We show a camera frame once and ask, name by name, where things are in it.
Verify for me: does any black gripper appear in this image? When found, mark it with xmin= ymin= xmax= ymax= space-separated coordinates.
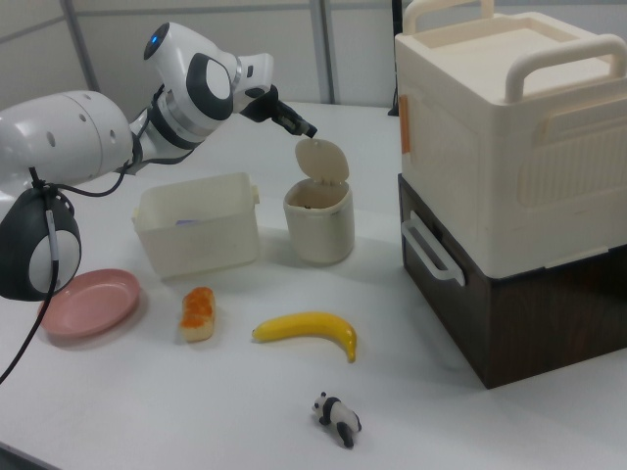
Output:
xmin=239 ymin=85 xmax=318 ymax=138

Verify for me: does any small cream lidded trash can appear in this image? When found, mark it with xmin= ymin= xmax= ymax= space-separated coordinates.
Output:
xmin=282 ymin=138 xmax=355 ymax=266

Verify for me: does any white plastic storage box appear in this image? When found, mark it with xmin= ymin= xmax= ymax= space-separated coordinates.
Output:
xmin=131 ymin=170 xmax=261 ymax=281

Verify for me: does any yellow banana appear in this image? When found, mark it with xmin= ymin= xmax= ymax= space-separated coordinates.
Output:
xmin=251 ymin=311 xmax=359 ymax=364

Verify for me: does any bread with orange topping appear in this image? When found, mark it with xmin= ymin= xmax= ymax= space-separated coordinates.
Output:
xmin=178 ymin=287 xmax=217 ymax=343

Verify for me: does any pink plate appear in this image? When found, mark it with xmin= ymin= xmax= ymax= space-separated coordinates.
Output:
xmin=37 ymin=267 xmax=142 ymax=338

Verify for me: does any panda figurine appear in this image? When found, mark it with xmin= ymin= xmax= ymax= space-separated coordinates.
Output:
xmin=310 ymin=391 xmax=362 ymax=449

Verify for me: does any dark brown drawer box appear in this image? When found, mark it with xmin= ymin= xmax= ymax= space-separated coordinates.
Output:
xmin=397 ymin=173 xmax=627 ymax=391

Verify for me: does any black camera stand pole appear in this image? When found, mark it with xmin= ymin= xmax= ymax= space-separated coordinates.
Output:
xmin=389 ymin=0 xmax=406 ymax=118

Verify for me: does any cream crate with handles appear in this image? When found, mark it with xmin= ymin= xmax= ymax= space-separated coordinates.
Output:
xmin=394 ymin=0 xmax=627 ymax=269

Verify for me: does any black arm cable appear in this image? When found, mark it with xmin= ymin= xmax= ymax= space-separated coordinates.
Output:
xmin=0 ymin=82 xmax=193 ymax=386

